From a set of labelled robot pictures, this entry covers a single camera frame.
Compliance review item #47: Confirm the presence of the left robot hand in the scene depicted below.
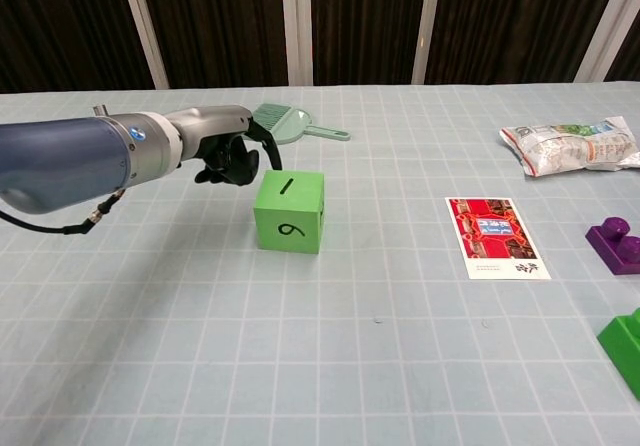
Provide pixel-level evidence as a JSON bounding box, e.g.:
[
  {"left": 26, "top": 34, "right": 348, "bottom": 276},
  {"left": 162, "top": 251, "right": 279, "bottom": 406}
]
[{"left": 162, "top": 105, "right": 284, "bottom": 187}]

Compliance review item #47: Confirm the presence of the green numbered foam cube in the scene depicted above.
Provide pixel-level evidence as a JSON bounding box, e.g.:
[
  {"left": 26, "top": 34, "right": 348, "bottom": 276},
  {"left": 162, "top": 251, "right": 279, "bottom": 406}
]
[{"left": 252, "top": 169, "right": 325, "bottom": 256}]

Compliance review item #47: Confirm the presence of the teal hand brush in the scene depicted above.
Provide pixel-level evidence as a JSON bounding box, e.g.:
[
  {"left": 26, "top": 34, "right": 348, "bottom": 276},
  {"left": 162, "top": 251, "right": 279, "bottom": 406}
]
[{"left": 251, "top": 103, "right": 352, "bottom": 146}]

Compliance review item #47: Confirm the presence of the light green checkered tablecloth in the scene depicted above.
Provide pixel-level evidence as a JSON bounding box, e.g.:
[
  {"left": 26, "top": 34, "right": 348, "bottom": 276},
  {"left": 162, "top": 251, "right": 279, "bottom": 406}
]
[{"left": 0, "top": 80, "right": 640, "bottom": 446}]

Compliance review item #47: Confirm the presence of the red and white picture card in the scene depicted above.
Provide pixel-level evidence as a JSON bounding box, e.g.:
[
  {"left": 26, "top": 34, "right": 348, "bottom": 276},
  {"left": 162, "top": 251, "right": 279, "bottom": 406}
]
[{"left": 444, "top": 196, "right": 553, "bottom": 281}]

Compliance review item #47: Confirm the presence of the crumpled white snack bag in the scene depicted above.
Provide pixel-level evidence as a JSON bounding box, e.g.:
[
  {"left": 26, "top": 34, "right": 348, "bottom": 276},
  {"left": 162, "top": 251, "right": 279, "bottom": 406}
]
[{"left": 498, "top": 115, "right": 640, "bottom": 179}]

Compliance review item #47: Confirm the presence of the purple building block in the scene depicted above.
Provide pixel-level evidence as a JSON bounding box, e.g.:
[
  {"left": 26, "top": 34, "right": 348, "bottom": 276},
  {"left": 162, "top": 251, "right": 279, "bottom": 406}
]
[{"left": 584, "top": 216, "right": 640, "bottom": 278}]

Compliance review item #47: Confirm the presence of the green building block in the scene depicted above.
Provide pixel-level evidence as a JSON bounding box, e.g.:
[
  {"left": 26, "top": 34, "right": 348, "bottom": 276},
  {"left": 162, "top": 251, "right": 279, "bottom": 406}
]
[{"left": 596, "top": 307, "right": 640, "bottom": 401}]

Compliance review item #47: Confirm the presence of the white frame post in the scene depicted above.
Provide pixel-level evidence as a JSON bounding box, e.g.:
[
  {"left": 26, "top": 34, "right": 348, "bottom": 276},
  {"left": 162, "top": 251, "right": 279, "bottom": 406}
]
[
  {"left": 279, "top": 0, "right": 314, "bottom": 87},
  {"left": 117, "top": 0, "right": 171, "bottom": 90},
  {"left": 573, "top": 0, "right": 640, "bottom": 84},
  {"left": 410, "top": 0, "right": 444, "bottom": 86}
]

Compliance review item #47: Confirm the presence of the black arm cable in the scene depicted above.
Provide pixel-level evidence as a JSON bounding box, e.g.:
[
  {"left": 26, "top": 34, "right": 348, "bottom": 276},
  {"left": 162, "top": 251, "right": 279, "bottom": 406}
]
[{"left": 0, "top": 189, "right": 126, "bottom": 236}]

